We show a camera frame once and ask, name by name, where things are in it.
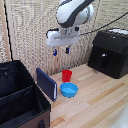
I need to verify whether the red plastic cup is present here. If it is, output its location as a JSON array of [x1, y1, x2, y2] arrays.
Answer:
[[61, 69, 73, 83]]

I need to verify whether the black fabric storage box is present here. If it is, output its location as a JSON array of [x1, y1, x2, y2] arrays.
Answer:
[[0, 59, 52, 128]]

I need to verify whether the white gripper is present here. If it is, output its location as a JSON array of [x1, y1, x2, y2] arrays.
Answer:
[[45, 27, 81, 57]]

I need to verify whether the dark blue book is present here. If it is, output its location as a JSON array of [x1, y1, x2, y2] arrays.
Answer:
[[35, 67, 58, 103]]

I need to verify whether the black cable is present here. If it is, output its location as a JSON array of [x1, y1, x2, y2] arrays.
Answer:
[[79, 11, 128, 36]]

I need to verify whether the blue plastic bowl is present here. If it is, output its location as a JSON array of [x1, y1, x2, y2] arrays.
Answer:
[[59, 82, 79, 99]]

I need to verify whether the black paper shredder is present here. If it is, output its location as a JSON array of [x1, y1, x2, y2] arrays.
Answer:
[[87, 28, 128, 80]]

